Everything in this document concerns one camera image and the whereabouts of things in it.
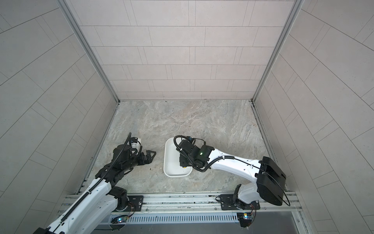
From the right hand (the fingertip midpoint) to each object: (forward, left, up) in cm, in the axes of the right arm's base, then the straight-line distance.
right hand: (181, 162), depth 77 cm
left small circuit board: (-22, +29, -4) cm, 37 cm away
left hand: (+7, +16, 0) cm, 18 cm away
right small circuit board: (-25, -29, -9) cm, 40 cm away
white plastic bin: (+1, +6, -7) cm, 9 cm away
